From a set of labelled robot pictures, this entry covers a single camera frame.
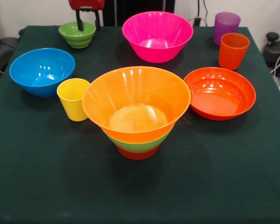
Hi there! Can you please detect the blue bowl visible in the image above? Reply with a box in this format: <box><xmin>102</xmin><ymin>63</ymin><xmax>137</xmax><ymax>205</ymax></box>
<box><xmin>9</xmin><ymin>48</ymin><xmax>76</xmax><ymax>98</ymax></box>

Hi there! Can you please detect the yellow cup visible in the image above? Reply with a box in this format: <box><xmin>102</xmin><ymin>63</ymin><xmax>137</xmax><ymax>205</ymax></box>
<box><xmin>56</xmin><ymin>78</ymin><xmax>91</xmax><ymax>122</ymax></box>

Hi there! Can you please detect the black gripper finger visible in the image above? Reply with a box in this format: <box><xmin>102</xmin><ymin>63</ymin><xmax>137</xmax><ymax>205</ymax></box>
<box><xmin>94</xmin><ymin>10</ymin><xmax>101</xmax><ymax>31</ymax></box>
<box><xmin>75</xmin><ymin>9</ymin><xmax>84</xmax><ymax>32</ymax></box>

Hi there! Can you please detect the black rounded base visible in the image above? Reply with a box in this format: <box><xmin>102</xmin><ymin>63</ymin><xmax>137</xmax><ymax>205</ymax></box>
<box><xmin>262</xmin><ymin>39</ymin><xmax>280</xmax><ymax>77</ymax></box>

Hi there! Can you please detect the small green ribbed bowl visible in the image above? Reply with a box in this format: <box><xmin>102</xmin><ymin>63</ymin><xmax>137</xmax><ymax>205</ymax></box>
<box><xmin>58</xmin><ymin>21</ymin><xmax>97</xmax><ymax>49</ymax></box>

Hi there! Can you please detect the black hanging cable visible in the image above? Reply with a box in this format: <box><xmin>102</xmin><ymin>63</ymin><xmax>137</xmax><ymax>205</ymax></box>
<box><xmin>202</xmin><ymin>0</ymin><xmax>210</xmax><ymax>27</ymax></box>

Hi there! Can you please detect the large pink bowl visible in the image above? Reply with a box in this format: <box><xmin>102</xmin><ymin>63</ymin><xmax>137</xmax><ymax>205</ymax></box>
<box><xmin>122</xmin><ymin>11</ymin><xmax>194</xmax><ymax>63</ymax></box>

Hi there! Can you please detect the large green bowl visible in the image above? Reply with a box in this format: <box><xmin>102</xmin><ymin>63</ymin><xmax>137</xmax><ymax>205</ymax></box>
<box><xmin>102</xmin><ymin>129</ymin><xmax>172</xmax><ymax>153</ymax></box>

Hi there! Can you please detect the purple cup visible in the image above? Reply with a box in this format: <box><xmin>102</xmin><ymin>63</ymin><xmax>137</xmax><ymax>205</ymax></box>
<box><xmin>213</xmin><ymin>12</ymin><xmax>242</xmax><ymax>46</ymax></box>

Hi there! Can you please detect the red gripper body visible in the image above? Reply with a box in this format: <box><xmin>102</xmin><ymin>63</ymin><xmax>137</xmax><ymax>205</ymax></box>
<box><xmin>68</xmin><ymin>0</ymin><xmax>105</xmax><ymax>12</ymax></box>

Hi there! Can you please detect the small orange bowl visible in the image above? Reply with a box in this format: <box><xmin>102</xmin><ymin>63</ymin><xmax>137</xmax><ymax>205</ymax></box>
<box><xmin>115</xmin><ymin>144</ymin><xmax>161</xmax><ymax>161</ymax></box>

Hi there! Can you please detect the black clamp knob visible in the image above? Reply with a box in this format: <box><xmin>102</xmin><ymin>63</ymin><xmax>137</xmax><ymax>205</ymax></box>
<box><xmin>266</xmin><ymin>32</ymin><xmax>280</xmax><ymax>47</ymax></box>

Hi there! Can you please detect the large yellow-orange bowl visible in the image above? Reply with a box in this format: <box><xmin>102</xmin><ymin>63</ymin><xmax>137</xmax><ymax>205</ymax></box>
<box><xmin>82</xmin><ymin>66</ymin><xmax>192</xmax><ymax>144</ymax></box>

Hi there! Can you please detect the dark green tablecloth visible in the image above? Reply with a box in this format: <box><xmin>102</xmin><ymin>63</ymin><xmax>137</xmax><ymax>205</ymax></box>
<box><xmin>0</xmin><ymin>25</ymin><xmax>280</xmax><ymax>224</ymax></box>

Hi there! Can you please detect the wide shallow orange bowl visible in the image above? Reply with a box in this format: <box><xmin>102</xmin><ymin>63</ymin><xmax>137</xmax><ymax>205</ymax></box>
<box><xmin>183</xmin><ymin>67</ymin><xmax>257</xmax><ymax>121</ymax></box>

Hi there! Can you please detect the orange cup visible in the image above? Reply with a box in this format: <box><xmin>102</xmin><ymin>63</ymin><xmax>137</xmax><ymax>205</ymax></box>
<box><xmin>218</xmin><ymin>33</ymin><xmax>251</xmax><ymax>71</ymax></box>

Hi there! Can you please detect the dark grey chair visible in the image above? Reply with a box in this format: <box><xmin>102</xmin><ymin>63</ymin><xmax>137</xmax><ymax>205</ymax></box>
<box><xmin>0</xmin><ymin>36</ymin><xmax>20</xmax><ymax>73</ymax></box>

